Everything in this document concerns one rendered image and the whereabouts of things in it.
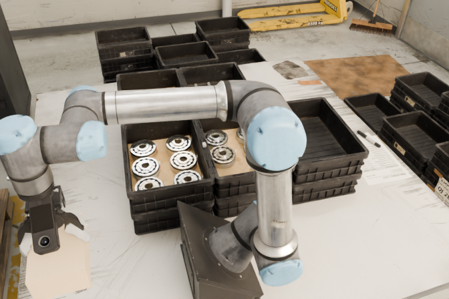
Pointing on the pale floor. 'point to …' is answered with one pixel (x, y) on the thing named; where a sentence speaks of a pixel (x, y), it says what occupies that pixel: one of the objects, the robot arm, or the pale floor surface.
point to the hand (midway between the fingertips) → (58, 251)
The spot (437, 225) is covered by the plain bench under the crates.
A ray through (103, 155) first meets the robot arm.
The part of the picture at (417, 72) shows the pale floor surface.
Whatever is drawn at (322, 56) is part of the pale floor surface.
